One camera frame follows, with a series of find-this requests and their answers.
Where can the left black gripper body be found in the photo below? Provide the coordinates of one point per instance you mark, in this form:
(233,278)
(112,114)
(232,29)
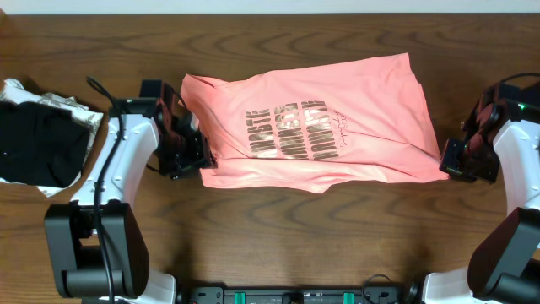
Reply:
(182,154)

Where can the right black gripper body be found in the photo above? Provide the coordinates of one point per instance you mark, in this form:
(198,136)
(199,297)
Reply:
(476,160)

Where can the pink printed shirt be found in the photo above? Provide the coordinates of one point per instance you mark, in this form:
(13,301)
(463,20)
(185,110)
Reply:
(312,128)

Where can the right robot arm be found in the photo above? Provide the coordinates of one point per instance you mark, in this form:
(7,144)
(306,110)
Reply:
(501,137)

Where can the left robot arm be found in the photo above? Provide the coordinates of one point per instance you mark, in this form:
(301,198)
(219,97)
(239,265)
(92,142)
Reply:
(96,248)

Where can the red grey black garment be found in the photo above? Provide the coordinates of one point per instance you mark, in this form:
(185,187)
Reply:
(530,96)

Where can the black folded garment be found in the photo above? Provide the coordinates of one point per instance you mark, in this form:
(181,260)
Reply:
(41,145)

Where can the white patterned garment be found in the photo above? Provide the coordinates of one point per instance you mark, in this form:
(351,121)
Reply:
(14,92)

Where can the black mounting rail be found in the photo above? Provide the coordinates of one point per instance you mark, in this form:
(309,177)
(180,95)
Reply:
(377,289)

